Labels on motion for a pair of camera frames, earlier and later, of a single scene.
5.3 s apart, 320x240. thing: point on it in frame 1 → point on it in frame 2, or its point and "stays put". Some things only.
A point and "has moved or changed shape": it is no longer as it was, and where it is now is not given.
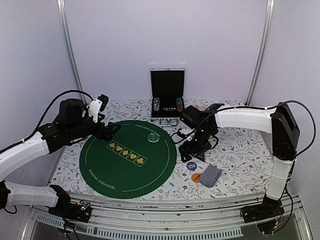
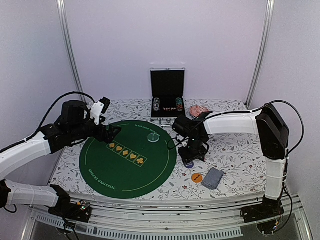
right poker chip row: [179, 103] stays put
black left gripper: [109, 134] stays put
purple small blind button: [191, 166] has moved or changed shape
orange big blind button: [195, 177] stays put
